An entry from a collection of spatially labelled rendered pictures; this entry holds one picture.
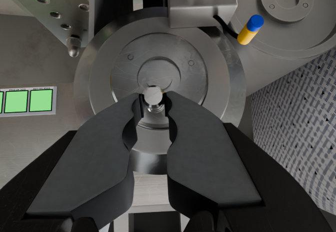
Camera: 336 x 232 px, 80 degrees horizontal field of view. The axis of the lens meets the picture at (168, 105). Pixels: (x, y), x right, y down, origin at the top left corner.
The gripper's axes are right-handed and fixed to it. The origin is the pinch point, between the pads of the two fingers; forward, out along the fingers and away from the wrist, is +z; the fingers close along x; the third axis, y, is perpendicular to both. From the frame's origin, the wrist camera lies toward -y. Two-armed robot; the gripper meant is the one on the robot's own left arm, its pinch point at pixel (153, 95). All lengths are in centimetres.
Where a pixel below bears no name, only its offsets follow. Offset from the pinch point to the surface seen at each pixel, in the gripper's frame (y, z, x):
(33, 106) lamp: 17.8, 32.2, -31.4
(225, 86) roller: 1.3, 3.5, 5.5
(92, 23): -3.2, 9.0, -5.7
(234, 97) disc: 2.4, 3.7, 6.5
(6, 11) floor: 8, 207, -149
